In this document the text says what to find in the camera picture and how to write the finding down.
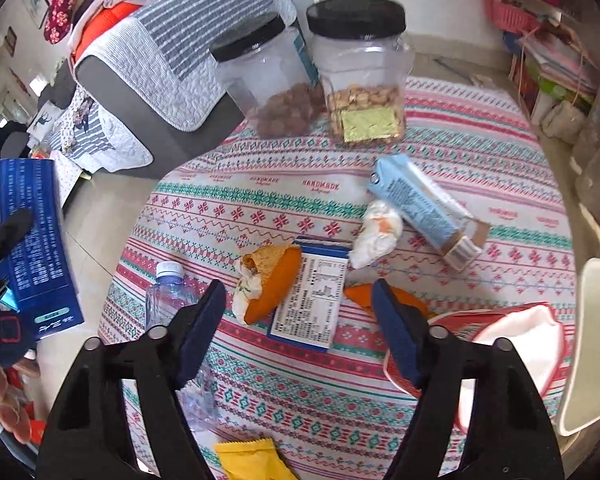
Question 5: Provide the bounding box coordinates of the large dark blue box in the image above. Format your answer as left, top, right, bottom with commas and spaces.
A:
0, 158, 84, 340

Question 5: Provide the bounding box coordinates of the white bookshelf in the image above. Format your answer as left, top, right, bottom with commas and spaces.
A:
279, 0, 600, 126

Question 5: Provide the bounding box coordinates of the person's left hand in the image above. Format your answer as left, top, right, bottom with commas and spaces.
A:
0, 367, 32, 444

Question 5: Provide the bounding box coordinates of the light blue milk carton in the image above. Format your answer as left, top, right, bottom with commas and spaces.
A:
367, 154, 490, 271

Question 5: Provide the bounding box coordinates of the red floral blanket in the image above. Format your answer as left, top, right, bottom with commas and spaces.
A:
44, 0, 76, 44

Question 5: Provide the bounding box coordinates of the red instant noodle cup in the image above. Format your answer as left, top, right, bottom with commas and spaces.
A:
372, 295, 554, 440

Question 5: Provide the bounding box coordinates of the jar with brown nuts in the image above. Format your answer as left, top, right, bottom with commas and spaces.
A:
209, 12, 325, 139

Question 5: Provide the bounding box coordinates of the jar with peanuts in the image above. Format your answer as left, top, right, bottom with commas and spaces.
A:
306, 0, 415, 144

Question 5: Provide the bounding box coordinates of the clear plastic water bottle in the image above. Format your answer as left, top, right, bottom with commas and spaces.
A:
145, 261, 218, 432

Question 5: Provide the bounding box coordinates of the orange cushion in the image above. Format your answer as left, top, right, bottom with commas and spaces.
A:
72, 1, 140, 62

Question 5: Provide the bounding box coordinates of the pink basket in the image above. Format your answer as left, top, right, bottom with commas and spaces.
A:
482, 0, 539, 34

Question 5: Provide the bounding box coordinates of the white chair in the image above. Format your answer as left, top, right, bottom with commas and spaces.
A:
556, 258, 600, 437

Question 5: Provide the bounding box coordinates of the striped quilted sofa cover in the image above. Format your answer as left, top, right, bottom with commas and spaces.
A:
47, 0, 299, 174

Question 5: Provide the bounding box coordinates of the blue snack box with label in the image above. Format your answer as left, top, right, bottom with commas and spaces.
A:
268, 236, 351, 352

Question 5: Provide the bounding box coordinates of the patterned tablecloth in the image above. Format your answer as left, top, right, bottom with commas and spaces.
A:
97, 75, 579, 480

